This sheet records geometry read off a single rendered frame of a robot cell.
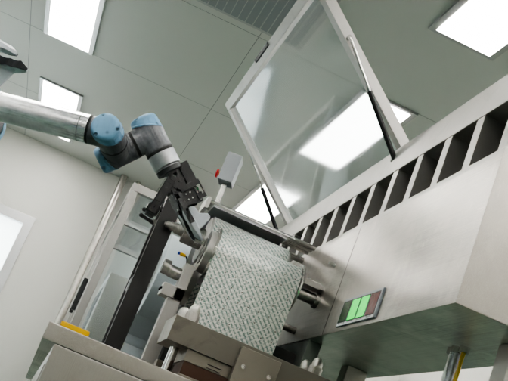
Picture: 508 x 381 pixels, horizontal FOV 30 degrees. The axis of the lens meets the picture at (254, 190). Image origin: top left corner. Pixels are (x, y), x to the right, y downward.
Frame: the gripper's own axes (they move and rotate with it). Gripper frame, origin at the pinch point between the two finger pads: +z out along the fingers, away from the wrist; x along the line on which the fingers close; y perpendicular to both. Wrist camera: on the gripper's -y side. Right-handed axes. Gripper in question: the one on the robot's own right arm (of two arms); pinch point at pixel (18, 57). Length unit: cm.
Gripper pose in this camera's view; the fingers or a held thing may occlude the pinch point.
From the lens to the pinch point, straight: 168.4
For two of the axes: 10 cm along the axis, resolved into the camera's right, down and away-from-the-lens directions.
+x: -2.0, -5.2, -8.3
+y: -3.9, 8.2, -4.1
